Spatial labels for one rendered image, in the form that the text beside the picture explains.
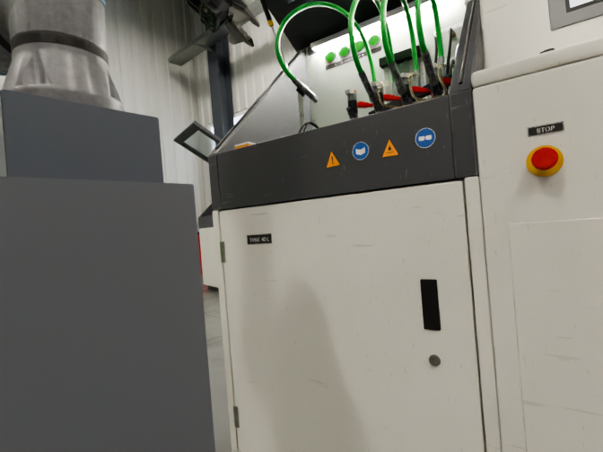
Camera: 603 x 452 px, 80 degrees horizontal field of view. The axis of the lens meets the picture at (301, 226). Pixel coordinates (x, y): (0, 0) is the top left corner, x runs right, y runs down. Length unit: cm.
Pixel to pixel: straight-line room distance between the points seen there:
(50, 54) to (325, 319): 70
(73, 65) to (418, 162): 59
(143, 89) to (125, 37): 99
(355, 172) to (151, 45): 833
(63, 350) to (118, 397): 9
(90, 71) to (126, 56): 796
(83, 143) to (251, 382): 77
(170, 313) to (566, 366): 63
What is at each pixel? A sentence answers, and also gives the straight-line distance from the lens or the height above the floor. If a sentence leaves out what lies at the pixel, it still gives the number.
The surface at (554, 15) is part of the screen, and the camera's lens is 107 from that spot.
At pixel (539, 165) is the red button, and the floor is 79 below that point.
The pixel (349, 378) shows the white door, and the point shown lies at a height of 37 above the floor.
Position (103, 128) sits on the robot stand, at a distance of 54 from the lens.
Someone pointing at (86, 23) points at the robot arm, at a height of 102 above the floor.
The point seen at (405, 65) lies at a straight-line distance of 138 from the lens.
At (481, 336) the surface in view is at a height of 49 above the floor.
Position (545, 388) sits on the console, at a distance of 79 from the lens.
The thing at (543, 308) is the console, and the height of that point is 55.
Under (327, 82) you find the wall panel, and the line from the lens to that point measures 153.
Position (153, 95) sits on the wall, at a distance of 851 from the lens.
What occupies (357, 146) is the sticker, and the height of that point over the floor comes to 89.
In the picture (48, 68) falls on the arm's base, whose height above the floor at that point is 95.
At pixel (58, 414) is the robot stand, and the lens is 50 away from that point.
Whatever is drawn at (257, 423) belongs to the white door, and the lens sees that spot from 112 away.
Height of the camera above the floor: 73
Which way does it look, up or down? level
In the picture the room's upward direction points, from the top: 5 degrees counter-clockwise
